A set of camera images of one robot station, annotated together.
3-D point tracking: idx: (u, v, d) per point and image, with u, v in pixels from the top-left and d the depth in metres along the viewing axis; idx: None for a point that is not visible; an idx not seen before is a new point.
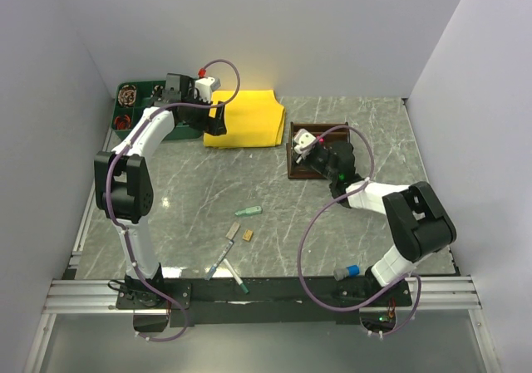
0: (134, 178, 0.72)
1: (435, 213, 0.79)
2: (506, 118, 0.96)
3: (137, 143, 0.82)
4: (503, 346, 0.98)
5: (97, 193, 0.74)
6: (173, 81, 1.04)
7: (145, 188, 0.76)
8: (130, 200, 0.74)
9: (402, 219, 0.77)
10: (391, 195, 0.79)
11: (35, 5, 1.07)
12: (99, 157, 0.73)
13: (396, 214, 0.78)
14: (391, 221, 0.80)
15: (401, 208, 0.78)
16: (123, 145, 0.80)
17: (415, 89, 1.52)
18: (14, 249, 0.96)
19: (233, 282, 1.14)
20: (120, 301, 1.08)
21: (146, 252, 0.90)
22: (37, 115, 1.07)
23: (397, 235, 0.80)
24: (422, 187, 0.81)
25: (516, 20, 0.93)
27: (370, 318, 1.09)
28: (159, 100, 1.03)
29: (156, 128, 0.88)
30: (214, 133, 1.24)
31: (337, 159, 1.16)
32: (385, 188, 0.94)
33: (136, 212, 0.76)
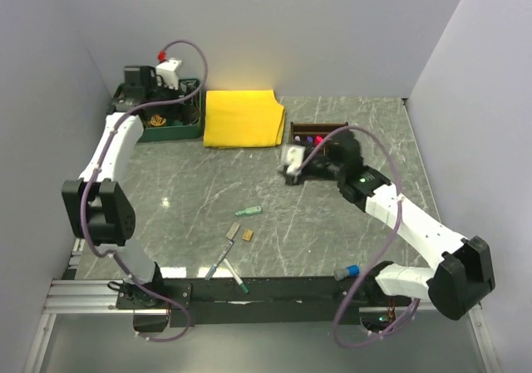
0: (110, 206, 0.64)
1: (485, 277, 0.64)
2: (506, 118, 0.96)
3: (106, 164, 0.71)
4: (504, 346, 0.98)
5: (73, 227, 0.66)
6: (131, 78, 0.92)
7: (125, 212, 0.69)
8: (110, 227, 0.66)
9: (458, 295, 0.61)
10: (450, 265, 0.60)
11: (35, 4, 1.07)
12: (66, 187, 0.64)
13: (451, 287, 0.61)
14: (438, 287, 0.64)
15: (460, 283, 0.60)
16: (91, 169, 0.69)
17: (415, 89, 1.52)
18: (14, 249, 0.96)
19: (233, 282, 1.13)
20: (120, 301, 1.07)
21: (138, 261, 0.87)
22: (37, 115, 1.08)
23: (438, 295, 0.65)
24: (484, 248, 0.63)
25: (516, 18, 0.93)
27: (370, 318, 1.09)
28: (121, 102, 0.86)
29: (123, 140, 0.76)
30: None
31: (340, 152, 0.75)
32: (423, 220, 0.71)
33: (119, 238, 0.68)
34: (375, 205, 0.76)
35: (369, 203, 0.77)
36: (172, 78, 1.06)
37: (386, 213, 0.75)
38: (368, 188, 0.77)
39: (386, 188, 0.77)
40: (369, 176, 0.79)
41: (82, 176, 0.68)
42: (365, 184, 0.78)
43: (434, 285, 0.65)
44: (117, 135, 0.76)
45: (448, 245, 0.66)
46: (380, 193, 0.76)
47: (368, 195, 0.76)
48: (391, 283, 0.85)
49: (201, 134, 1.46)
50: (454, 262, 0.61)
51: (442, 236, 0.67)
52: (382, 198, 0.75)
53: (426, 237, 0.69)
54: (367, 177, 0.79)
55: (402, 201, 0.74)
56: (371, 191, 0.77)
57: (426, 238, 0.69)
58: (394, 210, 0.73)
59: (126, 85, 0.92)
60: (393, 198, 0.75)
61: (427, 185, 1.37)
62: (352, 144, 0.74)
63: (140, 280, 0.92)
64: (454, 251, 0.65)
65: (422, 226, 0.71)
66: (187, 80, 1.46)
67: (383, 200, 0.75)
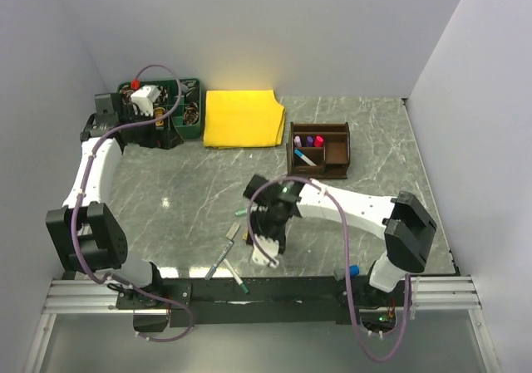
0: (100, 228, 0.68)
1: (425, 221, 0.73)
2: (506, 119, 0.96)
3: (90, 187, 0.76)
4: (503, 346, 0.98)
5: (62, 256, 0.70)
6: (103, 104, 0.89)
7: (117, 234, 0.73)
8: (101, 251, 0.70)
9: (411, 249, 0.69)
10: (391, 228, 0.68)
11: (35, 5, 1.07)
12: (51, 218, 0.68)
13: (401, 247, 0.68)
14: (393, 252, 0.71)
15: (407, 237, 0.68)
16: (76, 195, 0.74)
17: (415, 89, 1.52)
18: (13, 250, 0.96)
19: (233, 282, 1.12)
20: (120, 302, 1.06)
21: (135, 270, 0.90)
22: (37, 115, 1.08)
23: (396, 257, 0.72)
24: (410, 197, 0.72)
25: (515, 20, 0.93)
27: (370, 318, 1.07)
28: (96, 130, 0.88)
29: (102, 166, 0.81)
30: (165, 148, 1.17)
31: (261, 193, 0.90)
32: (350, 198, 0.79)
33: (113, 262, 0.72)
34: (307, 207, 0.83)
35: (302, 208, 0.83)
36: (145, 105, 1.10)
37: (320, 210, 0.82)
38: (293, 197, 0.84)
39: (310, 188, 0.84)
40: (289, 185, 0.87)
41: (68, 203, 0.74)
42: (288, 193, 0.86)
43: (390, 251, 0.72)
44: (96, 160, 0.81)
45: (384, 212, 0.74)
46: (305, 193, 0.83)
47: (296, 202, 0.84)
48: (386, 279, 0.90)
49: (202, 134, 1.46)
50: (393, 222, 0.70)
51: (376, 204, 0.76)
52: (309, 198, 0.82)
53: (363, 213, 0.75)
54: (288, 186, 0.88)
55: (327, 191, 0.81)
56: (297, 198, 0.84)
57: (361, 213, 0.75)
58: (324, 203, 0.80)
59: (99, 111, 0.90)
60: (319, 192, 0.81)
61: (427, 185, 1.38)
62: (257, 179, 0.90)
63: (137, 285, 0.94)
64: (391, 213, 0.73)
65: (357, 204, 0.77)
66: (186, 80, 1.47)
67: (312, 200, 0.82)
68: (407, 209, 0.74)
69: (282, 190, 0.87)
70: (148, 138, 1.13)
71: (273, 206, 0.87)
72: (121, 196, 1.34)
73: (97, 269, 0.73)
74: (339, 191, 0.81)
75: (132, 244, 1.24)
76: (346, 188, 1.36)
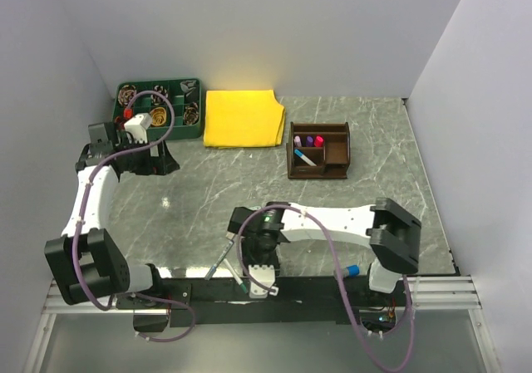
0: (102, 257, 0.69)
1: (408, 222, 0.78)
2: (506, 119, 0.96)
3: (89, 213, 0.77)
4: (503, 347, 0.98)
5: (63, 286, 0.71)
6: (97, 133, 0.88)
7: (119, 261, 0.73)
8: (105, 280, 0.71)
9: (401, 254, 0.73)
10: (376, 238, 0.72)
11: (35, 5, 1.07)
12: (50, 249, 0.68)
13: (390, 252, 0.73)
14: (384, 259, 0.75)
15: (394, 242, 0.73)
16: (74, 223, 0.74)
17: (415, 89, 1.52)
18: (13, 250, 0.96)
19: (233, 282, 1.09)
20: (120, 302, 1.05)
21: (135, 277, 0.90)
22: (37, 115, 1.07)
23: (390, 264, 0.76)
24: (386, 203, 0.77)
25: (515, 21, 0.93)
27: (370, 318, 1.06)
28: (91, 158, 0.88)
29: (100, 193, 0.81)
30: (164, 172, 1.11)
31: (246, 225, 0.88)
32: (329, 215, 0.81)
33: (116, 289, 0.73)
34: (293, 232, 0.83)
35: (288, 233, 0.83)
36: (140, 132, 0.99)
37: (304, 232, 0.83)
38: (278, 224, 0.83)
39: (290, 213, 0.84)
40: (271, 213, 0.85)
41: (66, 231, 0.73)
42: (271, 223, 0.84)
43: (381, 259, 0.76)
44: (93, 188, 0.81)
45: (365, 222, 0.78)
46: (287, 218, 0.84)
47: (280, 229, 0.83)
48: (384, 282, 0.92)
49: (202, 134, 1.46)
50: (376, 231, 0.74)
51: (357, 216, 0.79)
52: (292, 223, 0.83)
53: (346, 228, 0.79)
54: (269, 214, 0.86)
55: (307, 211, 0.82)
56: (279, 225, 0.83)
57: (344, 228, 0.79)
58: (307, 225, 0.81)
59: (94, 140, 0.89)
60: (300, 215, 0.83)
61: (427, 185, 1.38)
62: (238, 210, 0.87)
63: (139, 292, 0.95)
64: (373, 223, 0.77)
65: (337, 219, 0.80)
66: (186, 80, 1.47)
67: (294, 224, 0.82)
68: (388, 214, 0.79)
69: (264, 220, 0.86)
70: (142, 167, 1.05)
71: (261, 237, 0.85)
72: (121, 196, 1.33)
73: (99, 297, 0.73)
74: (318, 210, 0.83)
75: (132, 244, 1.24)
76: (346, 188, 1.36)
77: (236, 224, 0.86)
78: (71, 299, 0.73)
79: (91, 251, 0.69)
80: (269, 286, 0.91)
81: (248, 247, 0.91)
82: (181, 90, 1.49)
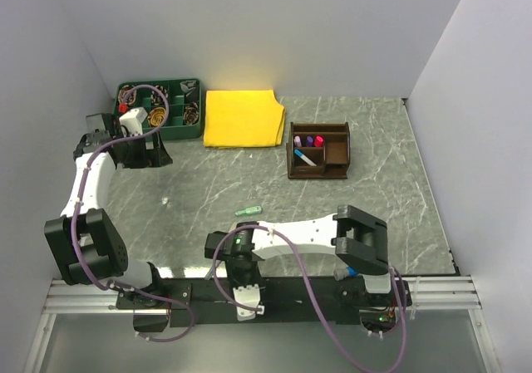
0: (100, 236, 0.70)
1: (371, 225, 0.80)
2: (506, 119, 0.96)
3: (86, 196, 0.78)
4: (503, 347, 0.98)
5: (62, 266, 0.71)
6: (95, 123, 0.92)
7: (117, 241, 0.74)
8: (103, 258, 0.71)
9: (369, 259, 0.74)
10: (341, 247, 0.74)
11: (35, 5, 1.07)
12: (49, 228, 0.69)
13: (358, 258, 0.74)
14: (353, 265, 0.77)
15: (360, 248, 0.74)
16: (72, 205, 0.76)
17: (415, 89, 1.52)
18: (13, 249, 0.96)
19: None
20: (120, 302, 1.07)
21: (135, 272, 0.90)
22: (37, 115, 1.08)
23: (360, 268, 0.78)
24: (347, 209, 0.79)
25: (515, 20, 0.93)
27: (371, 318, 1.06)
28: (88, 145, 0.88)
29: (97, 177, 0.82)
30: (159, 165, 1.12)
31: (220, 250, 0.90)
32: (293, 229, 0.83)
33: (115, 269, 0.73)
34: (263, 250, 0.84)
35: (262, 252, 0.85)
36: (135, 125, 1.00)
37: (274, 248, 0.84)
38: (248, 247, 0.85)
39: (260, 231, 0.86)
40: (242, 235, 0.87)
41: (65, 212, 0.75)
42: (243, 244, 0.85)
43: (352, 265, 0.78)
44: (91, 172, 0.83)
45: (328, 231, 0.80)
46: (257, 238, 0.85)
47: (253, 250, 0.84)
48: (381, 282, 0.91)
49: (202, 134, 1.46)
50: (341, 239, 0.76)
51: (324, 228, 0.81)
52: (262, 241, 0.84)
53: (312, 240, 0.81)
54: (241, 236, 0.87)
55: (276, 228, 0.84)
56: (250, 246, 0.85)
57: (311, 240, 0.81)
58: (277, 242, 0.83)
59: (91, 131, 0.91)
60: (268, 233, 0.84)
61: (427, 185, 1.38)
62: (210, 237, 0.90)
63: (138, 287, 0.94)
64: (336, 231, 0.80)
65: (302, 233, 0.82)
66: (187, 80, 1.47)
67: (263, 243, 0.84)
68: (352, 221, 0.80)
69: (236, 242, 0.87)
70: (138, 159, 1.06)
71: (236, 259, 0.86)
72: (120, 196, 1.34)
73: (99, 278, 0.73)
74: (284, 225, 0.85)
75: (132, 244, 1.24)
76: (346, 188, 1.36)
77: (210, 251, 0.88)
78: (71, 280, 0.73)
79: (89, 229, 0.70)
80: (256, 306, 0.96)
81: (229, 270, 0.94)
82: (181, 90, 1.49)
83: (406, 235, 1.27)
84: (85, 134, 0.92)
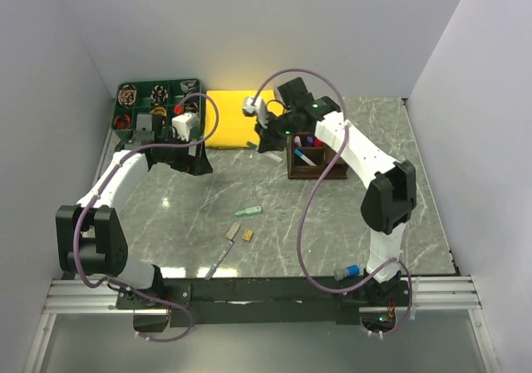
0: (103, 233, 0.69)
1: (411, 197, 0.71)
2: (507, 120, 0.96)
3: (106, 192, 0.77)
4: (503, 346, 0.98)
5: (61, 254, 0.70)
6: (144, 121, 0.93)
7: (117, 243, 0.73)
8: (98, 257, 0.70)
9: (384, 213, 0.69)
10: (379, 182, 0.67)
11: (36, 6, 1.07)
12: (61, 212, 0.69)
13: (378, 200, 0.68)
14: (369, 203, 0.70)
15: (388, 199, 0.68)
16: (91, 195, 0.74)
17: (415, 89, 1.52)
18: (13, 249, 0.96)
19: (233, 282, 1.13)
20: (120, 301, 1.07)
21: (135, 271, 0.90)
22: (37, 116, 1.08)
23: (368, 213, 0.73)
24: (411, 168, 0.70)
25: (515, 20, 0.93)
27: (370, 318, 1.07)
28: (130, 143, 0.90)
29: (125, 176, 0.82)
30: (195, 171, 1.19)
31: (290, 91, 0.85)
32: (362, 141, 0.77)
33: (108, 271, 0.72)
34: (324, 130, 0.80)
35: (319, 130, 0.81)
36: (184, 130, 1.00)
37: (332, 138, 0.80)
38: (316, 114, 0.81)
39: (337, 115, 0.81)
40: (322, 105, 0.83)
41: (81, 200, 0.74)
42: (316, 110, 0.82)
43: (364, 203, 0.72)
44: (120, 169, 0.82)
45: (381, 166, 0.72)
46: (329, 118, 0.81)
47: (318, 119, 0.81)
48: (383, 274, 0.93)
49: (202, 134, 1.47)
50: (384, 179, 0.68)
51: (381, 161, 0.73)
52: (331, 123, 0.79)
53: (364, 159, 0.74)
54: (320, 105, 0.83)
55: (350, 127, 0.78)
56: (321, 115, 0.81)
57: (363, 160, 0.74)
58: (338, 134, 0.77)
59: (139, 129, 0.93)
60: (341, 124, 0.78)
61: (427, 185, 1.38)
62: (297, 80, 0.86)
63: (135, 288, 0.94)
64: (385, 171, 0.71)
65: (362, 149, 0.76)
66: (187, 80, 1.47)
67: (331, 124, 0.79)
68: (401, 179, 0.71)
69: (312, 105, 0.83)
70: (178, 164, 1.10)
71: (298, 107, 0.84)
72: None
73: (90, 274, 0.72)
74: (359, 133, 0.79)
75: (132, 244, 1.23)
76: (346, 188, 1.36)
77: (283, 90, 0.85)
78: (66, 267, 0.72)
79: (95, 225, 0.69)
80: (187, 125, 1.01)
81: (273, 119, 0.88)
82: (181, 90, 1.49)
83: (406, 235, 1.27)
84: (133, 130, 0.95)
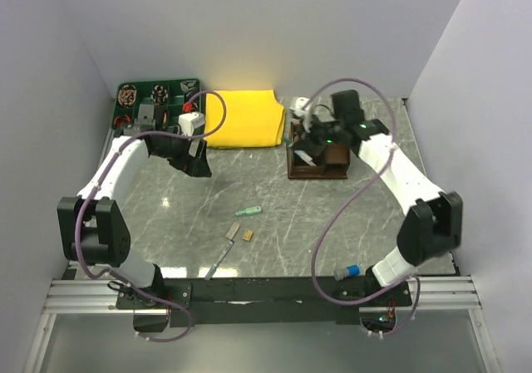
0: (104, 224, 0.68)
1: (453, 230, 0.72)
2: (506, 120, 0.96)
3: (106, 183, 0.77)
4: (503, 346, 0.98)
5: (66, 244, 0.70)
6: None
7: (120, 234, 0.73)
8: (101, 247, 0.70)
9: (420, 240, 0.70)
10: (419, 208, 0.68)
11: (36, 6, 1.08)
12: (63, 204, 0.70)
13: (416, 227, 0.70)
14: (407, 230, 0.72)
15: (426, 228, 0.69)
16: (91, 188, 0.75)
17: (415, 89, 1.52)
18: (13, 249, 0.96)
19: (233, 282, 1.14)
20: (120, 301, 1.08)
21: (137, 270, 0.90)
22: (37, 115, 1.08)
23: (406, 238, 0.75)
24: (456, 201, 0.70)
25: (515, 19, 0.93)
27: (370, 318, 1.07)
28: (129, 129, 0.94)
29: (123, 165, 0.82)
30: (192, 171, 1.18)
31: (343, 104, 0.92)
32: (406, 167, 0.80)
33: (111, 261, 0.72)
34: (371, 151, 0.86)
35: (364, 149, 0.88)
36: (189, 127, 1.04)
37: (377, 159, 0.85)
38: (365, 133, 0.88)
39: (386, 138, 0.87)
40: (371, 125, 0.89)
41: (81, 193, 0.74)
42: (363, 130, 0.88)
43: (404, 228, 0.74)
44: (119, 159, 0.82)
45: (421, 192, 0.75)
46: (375, 139, 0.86)
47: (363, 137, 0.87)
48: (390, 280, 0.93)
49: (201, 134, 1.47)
50: (425, 206, 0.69)
51: (420, 187, 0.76)
52: (377, 146, 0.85)
53: (406, 184, 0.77)
54: (369, 126, 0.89)
55: (395, 150, 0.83)
56: (366, 134, 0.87)
57: (405, 184, 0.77)
58: (383, 157, 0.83)
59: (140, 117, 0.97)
60: (387, 146, 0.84)
61: None
62: (352, 93, 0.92)
63: (135, 286, 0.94)
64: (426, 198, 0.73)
65: (405, 174, 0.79)
66: (187, 80, 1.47)
67: (378, 147, 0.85)
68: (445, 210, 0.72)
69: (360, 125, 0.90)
70: (176, 161, 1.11)
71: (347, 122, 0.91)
72: None
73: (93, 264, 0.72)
74: (406, 159, 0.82)
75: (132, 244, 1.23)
76: (346, 188, 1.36)
77: (337, 99, 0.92)
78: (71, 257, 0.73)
79: (96, 216, 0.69)
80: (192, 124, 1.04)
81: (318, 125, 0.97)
82: (181, 90, 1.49)
83: None
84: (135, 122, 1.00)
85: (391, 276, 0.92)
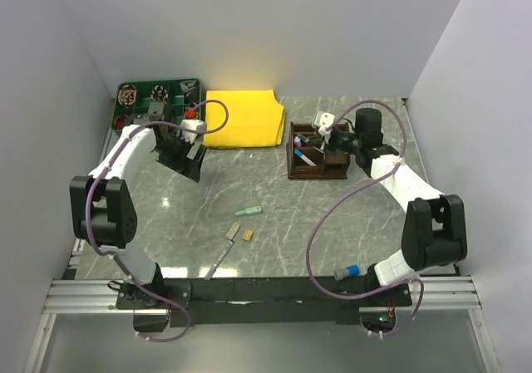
0: (114, 203, 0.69)
1: (454, 235, 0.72)
2: (507, 119, 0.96)
3: (116, 164, 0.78)
4: (503, 346, 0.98)
5: (75, 222, 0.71)
6: (155, 107, 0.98)
7: (129, 213, 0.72)
8: (110, 226, 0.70)
9: (417, 233, 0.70)
10: (417, 203, 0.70)
11: (36, 7, 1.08)
12: (75, 182, 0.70)
13: (415, 223, 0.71)
14: (408, 227, 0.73)
15: (424, 222, 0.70)
16: (101, 168, 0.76)
17: (415, 88, 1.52)
18: (13, 250, 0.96)
19: (233, 282, 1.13)
20: (120, 302, 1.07)
21: (139, 268, 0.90)
22: (37, 116, 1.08)
23: (408, 240, 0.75)
24: (456, 202, 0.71)
25: (515, 19, 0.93)
27: (370, 318, 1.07)
28: (139, 118, 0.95)
29: (134, 149, 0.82)
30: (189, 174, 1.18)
31: (365, 124, 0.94)
32: (411, 176, 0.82)
33: (119, 240, 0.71)
34: (379, 166, 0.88)
35: (373, 164, 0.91)
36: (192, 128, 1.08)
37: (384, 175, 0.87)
38: (376, 156, 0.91)
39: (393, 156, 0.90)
40: (383, 149, 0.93)
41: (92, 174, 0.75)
42: (376, 153, 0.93)
43: (406, 229, 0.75)
44: (130, 144, 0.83)
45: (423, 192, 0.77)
46: (385, 157, 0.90)
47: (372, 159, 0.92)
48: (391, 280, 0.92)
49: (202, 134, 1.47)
50: (423, 202, 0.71)
51: (420, 188, 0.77)
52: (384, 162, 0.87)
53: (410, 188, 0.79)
54: (382, 149, 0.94)
55: (401, 164, 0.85)
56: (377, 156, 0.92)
57: (407, 188, 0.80)
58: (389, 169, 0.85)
59: (150, 112, 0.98)
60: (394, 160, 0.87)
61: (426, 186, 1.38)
62: (375, 115, 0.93)
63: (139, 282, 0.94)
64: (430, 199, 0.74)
65: (407, 181, 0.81)
66: (186, 80, 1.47)
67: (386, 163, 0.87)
68: (446, 214, 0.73)
69: (373, 149, 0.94)
70: (175, 160, 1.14)
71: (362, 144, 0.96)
72: None
73: (100, 242, 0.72)
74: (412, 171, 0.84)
75: None
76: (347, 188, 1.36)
77: (361, 119, 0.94)
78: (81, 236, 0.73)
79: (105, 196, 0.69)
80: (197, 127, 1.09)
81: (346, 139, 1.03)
82: (181, 90, 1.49)
83: None
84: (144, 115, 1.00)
85: (391, 276, 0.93)
